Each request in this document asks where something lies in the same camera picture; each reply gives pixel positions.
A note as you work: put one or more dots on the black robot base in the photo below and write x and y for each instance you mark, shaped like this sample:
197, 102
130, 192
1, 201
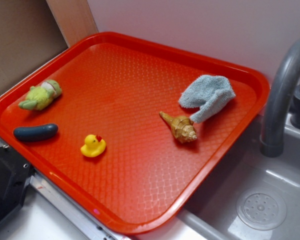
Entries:
15, 174

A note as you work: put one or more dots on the green plush animal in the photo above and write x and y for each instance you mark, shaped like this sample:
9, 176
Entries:
40, 97

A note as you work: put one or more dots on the red plastic tray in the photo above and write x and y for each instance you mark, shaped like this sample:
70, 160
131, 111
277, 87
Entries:
114, 86

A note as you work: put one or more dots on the brown conch seashell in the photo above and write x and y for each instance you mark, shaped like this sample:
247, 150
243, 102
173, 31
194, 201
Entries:
181, 127

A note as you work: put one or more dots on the yellow rubber duck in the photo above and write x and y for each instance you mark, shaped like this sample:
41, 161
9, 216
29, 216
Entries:
94, 146

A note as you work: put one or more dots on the light blue cloth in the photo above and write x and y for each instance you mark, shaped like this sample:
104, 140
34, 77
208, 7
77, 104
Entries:
209, 94

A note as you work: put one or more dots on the dark grey rubber sausage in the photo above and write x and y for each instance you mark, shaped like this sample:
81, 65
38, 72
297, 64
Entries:
36, 133

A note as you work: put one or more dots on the wooden board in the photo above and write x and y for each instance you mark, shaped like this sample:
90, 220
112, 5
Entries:
74, 19

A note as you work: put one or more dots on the grey toy sink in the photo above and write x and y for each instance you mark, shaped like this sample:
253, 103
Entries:
249, 196

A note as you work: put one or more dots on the grey toy faucet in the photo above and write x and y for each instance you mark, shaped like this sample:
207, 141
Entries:
284, 95

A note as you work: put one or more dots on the brown cardboard panel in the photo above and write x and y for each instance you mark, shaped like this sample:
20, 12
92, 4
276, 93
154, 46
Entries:
29, 38

